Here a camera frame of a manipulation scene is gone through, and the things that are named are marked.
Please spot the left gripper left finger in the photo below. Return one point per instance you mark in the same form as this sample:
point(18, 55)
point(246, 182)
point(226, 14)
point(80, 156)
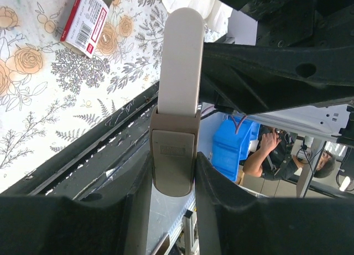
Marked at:
point(114, 220)

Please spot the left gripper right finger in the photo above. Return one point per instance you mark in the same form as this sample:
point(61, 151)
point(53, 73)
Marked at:
point(232, 221)

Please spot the blue stapler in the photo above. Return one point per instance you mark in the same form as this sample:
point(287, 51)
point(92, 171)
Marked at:
point(175, 122)

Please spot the red white staple box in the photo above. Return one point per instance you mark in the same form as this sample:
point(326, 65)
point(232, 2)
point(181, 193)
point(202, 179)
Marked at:
point(85, 25)

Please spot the person in black shirt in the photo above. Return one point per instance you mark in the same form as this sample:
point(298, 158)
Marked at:
point(273, 160)

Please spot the blue plastic bin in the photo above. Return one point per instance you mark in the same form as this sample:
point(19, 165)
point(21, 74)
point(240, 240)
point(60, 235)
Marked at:
point(231, 146)

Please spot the floral patterned table mat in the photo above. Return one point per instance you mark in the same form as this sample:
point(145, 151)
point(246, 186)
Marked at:
point(51, 94)

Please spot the white crumpled cloth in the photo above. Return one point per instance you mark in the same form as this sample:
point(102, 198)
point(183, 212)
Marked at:
point(196, 3)

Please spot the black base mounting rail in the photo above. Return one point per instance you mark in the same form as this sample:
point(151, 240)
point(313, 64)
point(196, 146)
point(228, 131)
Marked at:
point(53, 170)

